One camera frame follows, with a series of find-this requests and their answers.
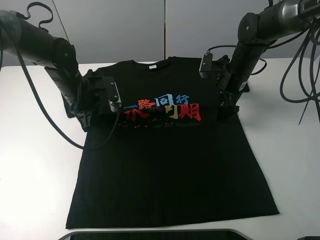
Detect dark tablet screen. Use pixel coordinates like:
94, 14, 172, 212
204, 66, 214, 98
66, 230, 247, 240

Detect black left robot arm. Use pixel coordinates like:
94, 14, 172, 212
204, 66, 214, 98
0, 10, 119, 132

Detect black printed t-shirt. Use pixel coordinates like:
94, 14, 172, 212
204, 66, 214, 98
66, 57, 279, 229

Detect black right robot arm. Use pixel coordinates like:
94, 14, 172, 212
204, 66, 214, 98
217, 0, 320, 119

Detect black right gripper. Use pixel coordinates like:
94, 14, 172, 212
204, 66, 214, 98
214, 59, 241, 123

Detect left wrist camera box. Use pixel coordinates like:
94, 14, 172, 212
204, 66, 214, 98
106, 76, 122, 113

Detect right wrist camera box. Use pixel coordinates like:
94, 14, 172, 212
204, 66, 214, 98
199, 50, 221, 79

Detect right black cable bundle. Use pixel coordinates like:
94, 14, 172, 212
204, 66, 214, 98
279, 0, 320, 127

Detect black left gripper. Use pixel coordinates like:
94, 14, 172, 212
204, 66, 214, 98
65, 75, 110, 132

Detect left black camera cable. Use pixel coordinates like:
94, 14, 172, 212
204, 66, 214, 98
0, 2, 121, 151

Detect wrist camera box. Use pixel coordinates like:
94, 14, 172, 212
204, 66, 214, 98
199, 50, 221, 79
106, 76, 122, 113

